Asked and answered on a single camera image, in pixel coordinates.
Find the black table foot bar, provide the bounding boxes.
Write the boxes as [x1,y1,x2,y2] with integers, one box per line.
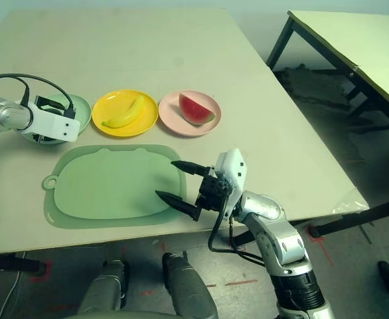
[214,195,389,254]
[0,253,48,277]

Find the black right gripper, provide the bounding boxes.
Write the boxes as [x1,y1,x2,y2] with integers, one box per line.
[155,159,230,222]

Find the green silicone cutting mat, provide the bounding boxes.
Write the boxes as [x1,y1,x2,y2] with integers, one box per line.
[42,143,189,231]

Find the white floor cable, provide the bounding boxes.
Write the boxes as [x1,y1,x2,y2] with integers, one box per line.
[4,251,27,319]

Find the red toy watermelon slice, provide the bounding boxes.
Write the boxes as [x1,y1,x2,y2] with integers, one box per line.
[178,92,217,127]

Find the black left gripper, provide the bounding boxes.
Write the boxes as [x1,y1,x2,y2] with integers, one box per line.
[35,95,74,118]

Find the gray robot left leg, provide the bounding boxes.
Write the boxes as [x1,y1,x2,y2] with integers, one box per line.
[78,259,129,314]

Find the beige side table top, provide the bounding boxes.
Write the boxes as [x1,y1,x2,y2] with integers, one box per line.
[287,10,389,118]

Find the dark rough floor mat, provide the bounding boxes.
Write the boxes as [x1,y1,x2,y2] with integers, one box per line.
[273,64,352,110]

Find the yellow toy banana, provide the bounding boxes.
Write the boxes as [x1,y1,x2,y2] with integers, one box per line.
[101,96,147,129]

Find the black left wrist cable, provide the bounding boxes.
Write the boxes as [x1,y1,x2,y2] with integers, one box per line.
[0,76,30,106]
[0,73,76,118]

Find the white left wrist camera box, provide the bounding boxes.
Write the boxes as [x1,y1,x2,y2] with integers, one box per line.
[24,99,81,144]

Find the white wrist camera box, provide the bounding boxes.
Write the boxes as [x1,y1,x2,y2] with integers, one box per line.
[214,148,249,222]
[24,99,81,144]

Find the gray robot right leg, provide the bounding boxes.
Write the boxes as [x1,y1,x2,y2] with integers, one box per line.
[161,251,220,319]

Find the pink round plate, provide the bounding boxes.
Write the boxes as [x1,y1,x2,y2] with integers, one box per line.
[157,90,222,138]

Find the yellow round plate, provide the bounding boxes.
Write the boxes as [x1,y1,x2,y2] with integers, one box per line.
[92,88,159,138]

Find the mint green round plate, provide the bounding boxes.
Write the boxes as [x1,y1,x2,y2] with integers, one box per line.
[18,93,93,146]

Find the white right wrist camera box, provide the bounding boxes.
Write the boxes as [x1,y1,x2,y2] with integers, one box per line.
[214,148,249,222]

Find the gray robot torso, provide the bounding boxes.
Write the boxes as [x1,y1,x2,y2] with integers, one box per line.
[64,308,179,319]

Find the clear plastic bag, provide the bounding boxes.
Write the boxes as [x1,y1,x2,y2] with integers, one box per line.
[331,188,370,214]

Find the gray robot leg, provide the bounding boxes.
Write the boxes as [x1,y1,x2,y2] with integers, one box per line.
[78,259,129,314]
[161,251,220,319]

